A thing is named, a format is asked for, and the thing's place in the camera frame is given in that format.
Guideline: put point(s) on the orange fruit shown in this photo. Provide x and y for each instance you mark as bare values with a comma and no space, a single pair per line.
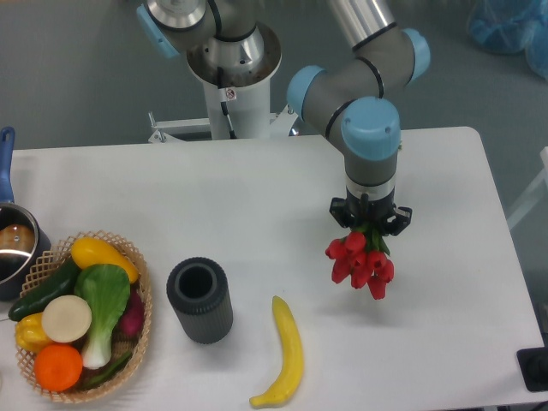
58,367

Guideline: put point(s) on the dark grey ribbed vase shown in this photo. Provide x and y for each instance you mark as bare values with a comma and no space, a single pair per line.
198,291

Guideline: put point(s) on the red tulip bouquet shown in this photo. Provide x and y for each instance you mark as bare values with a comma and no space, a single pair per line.
363,257

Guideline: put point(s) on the purple sweet potato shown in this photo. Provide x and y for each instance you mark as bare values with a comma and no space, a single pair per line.
131,322

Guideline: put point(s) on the blue plastic bag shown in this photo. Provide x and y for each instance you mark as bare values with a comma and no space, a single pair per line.
512,27

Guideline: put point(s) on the green bok choy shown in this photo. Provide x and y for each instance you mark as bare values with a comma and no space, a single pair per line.
106,289

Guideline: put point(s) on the black device at edge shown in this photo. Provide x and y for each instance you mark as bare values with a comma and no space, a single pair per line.
533,365

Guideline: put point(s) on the green chili pepper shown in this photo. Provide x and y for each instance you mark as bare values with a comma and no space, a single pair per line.
108,373

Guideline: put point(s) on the yellow banana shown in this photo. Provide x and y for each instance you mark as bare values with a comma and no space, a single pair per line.
287,382

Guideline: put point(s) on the woven bamboo basket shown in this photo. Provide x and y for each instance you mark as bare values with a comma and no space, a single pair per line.
127,349

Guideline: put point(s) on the dark green cucumber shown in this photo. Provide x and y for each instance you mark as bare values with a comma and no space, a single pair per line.
59,283

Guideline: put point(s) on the blue handled saucepan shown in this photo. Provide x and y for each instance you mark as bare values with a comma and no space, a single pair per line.
22,239

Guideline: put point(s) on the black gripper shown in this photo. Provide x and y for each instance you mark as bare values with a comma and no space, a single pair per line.
371,203

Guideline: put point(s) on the white metal frame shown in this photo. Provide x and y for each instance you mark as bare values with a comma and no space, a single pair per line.
531,195

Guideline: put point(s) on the yellow bell pepper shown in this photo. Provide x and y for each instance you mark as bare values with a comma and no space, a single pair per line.
30,335

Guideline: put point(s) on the yellow squash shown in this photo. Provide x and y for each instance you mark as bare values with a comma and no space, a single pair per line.
88,251

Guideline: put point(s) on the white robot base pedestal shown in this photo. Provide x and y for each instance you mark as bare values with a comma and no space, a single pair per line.
236,79

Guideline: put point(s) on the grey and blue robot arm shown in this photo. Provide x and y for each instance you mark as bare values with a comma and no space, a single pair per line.
349,108

